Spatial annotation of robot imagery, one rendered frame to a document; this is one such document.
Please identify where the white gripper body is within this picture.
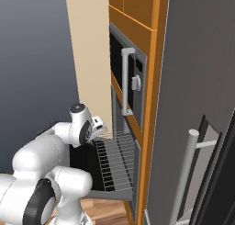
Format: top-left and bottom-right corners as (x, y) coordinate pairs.
(86, 123), (108, 144)

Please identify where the grey oven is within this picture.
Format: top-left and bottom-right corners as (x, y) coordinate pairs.
(110, 84), (142, 218)

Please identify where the orange cabinet door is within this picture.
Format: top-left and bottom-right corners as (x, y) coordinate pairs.
(108, 0), (125, 13)
(123, 0), (158, 29)

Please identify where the black fridge door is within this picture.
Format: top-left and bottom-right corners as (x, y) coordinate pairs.
(188, 108), (235, 225)

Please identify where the black and grey microwave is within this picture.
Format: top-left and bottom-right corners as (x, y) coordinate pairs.
(108, 22), (148, 131)

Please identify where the orange cabinet column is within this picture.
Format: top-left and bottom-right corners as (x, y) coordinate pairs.
(108, 0), (170, 225)

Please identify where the grey microwave knob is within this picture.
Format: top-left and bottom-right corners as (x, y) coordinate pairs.
(131, 74), (142, 92)

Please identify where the grey fridge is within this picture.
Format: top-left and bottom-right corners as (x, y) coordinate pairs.
(146, 0), (235, 225)

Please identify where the grey wire oven rack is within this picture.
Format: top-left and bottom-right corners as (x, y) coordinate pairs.
(94, 130), (138, 194)

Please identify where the grey microwave handle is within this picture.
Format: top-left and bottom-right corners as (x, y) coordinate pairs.
(120, 47), (136, 117)

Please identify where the grey fridge handle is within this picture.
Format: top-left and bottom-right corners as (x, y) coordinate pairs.
(168, 129), (220, 225)

